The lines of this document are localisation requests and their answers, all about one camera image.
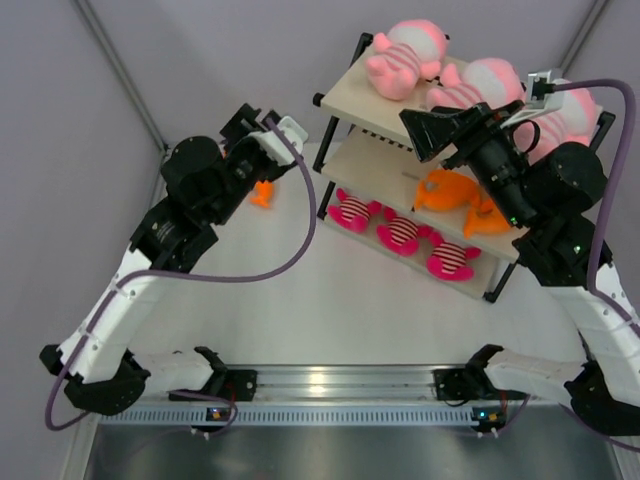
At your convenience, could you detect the light pink striped plush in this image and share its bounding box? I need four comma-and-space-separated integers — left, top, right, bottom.
425, 57, 525, 111

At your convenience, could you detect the orange shark plush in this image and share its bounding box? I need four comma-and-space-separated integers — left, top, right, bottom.
249, 180, 276, 209

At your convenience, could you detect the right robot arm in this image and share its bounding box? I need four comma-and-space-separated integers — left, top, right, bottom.
399, 101, 639, 437

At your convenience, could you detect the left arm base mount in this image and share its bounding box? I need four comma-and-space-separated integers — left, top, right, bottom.
169, 368, 258, 402

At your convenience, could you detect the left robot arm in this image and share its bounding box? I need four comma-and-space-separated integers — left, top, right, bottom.
39, 104, 309, 416

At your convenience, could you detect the magenta striped plush on shelf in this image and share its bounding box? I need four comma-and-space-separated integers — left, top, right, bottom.
426, 232, 482, 282

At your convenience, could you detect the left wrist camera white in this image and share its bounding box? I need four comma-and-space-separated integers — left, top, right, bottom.
249, 116, 309, 167

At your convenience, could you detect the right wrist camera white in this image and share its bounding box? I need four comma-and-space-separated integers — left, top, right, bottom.
501, 68, 564, 129

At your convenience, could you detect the orange shark plush shelf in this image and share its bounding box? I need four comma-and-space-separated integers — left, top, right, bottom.
413, 169, 482, 212
463, 198, 512, 238

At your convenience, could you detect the light pink plush on shelf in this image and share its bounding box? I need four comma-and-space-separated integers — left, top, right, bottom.
528, 88, 599, 163

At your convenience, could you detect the slotted cable duct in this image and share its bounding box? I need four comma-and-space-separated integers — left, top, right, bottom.
100, 404, 503, 427

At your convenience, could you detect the three-tier beige shelf rack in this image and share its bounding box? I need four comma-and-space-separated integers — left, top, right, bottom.
311, 32, 617, 305

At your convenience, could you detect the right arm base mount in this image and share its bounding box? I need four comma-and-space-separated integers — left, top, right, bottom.
433, 367, 500, 402

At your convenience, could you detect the orange shark plush right shelf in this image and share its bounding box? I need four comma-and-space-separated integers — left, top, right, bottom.
463, 198, 512, 238

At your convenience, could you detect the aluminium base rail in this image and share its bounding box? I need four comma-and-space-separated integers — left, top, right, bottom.
78, 363, 625, 406

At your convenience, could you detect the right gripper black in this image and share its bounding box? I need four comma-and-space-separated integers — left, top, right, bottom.
400, 99, 539, 230

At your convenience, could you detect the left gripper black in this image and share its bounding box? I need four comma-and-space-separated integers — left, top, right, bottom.
205, 106, 281, 228

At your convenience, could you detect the orange shark plush left shelf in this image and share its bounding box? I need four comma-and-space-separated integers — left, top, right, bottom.
413, 169, 482, 212

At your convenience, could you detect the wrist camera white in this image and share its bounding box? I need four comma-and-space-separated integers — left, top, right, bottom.
501, 68, 564, 129
249, 116, 309, 167

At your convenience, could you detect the white head glasses magenta plush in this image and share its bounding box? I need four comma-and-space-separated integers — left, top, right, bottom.
327, 188, 382, 234

